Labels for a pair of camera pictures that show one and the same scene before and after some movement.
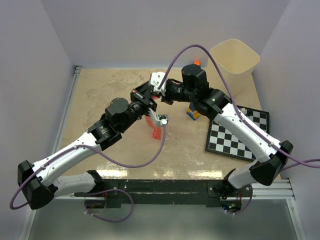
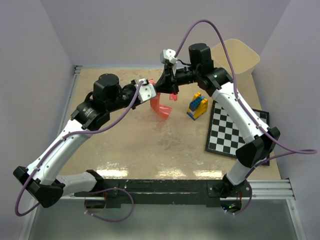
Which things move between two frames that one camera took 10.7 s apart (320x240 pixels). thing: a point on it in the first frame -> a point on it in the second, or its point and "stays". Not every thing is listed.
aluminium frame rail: [265, 190] stays
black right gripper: [165, 99] -> [168, 82]
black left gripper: [145, 90] -> [132, 85]
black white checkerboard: [220, 139] stays
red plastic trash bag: [156, 132] -> [163, 111]
